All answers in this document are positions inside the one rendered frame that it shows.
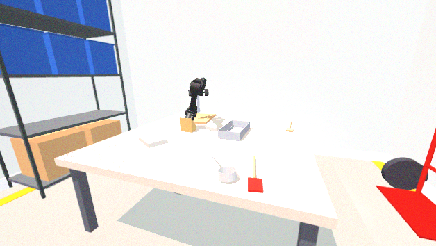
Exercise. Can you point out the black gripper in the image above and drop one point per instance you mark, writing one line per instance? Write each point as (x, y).
(205, 91)

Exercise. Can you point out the white saucepan with long handle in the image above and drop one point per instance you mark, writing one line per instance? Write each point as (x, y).
(226, 174)

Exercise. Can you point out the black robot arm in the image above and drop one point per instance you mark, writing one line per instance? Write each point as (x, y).
(196, 87)

